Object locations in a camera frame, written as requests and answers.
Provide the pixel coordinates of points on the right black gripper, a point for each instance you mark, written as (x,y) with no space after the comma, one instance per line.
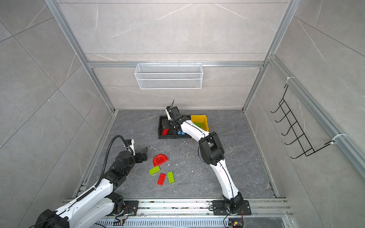
(164,123)

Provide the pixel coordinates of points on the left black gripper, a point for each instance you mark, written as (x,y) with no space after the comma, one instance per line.
(144,154)

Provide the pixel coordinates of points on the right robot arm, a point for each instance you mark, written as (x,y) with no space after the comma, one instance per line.
(211,152)

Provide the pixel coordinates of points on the yellow plastic bin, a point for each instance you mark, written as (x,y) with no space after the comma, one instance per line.
(201,119)

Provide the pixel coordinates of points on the black wire hook rack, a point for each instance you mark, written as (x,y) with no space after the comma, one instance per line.
(296,129)

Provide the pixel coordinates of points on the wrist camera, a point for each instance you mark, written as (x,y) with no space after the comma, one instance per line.
(129,145)
(168,114)

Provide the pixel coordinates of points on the white wire mesh basket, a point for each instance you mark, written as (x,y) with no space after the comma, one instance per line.
(169,76)

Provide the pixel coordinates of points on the red arch lego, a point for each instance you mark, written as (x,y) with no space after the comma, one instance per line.
(159,159)

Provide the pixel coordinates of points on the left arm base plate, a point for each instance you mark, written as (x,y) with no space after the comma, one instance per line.
(126,208)

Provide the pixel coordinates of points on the black bin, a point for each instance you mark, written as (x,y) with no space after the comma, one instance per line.
(176,126)
(164,123)

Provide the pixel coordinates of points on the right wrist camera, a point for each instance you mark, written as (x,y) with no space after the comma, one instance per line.
(168,114)

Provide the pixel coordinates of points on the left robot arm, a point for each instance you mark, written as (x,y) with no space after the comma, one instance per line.
(101,198)

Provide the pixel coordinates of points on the green lego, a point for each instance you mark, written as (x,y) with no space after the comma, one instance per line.
(200,125)
(154,170)
(171,178)

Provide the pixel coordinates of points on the red lego block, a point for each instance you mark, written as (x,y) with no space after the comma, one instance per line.
(165,132)

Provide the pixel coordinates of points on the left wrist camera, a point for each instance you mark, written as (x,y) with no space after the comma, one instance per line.
(129,145)

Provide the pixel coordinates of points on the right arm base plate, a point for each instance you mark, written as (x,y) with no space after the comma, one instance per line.
(221,207)

